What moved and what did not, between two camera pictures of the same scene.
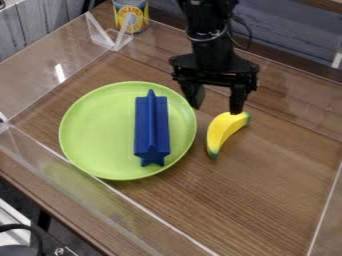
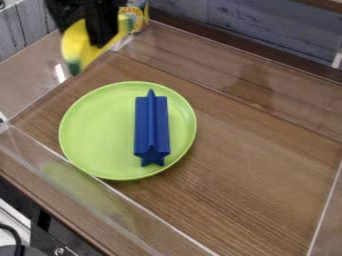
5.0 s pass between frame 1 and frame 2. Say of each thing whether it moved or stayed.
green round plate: stayed
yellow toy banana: moved
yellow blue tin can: stayed
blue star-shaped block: stayed
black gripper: moved
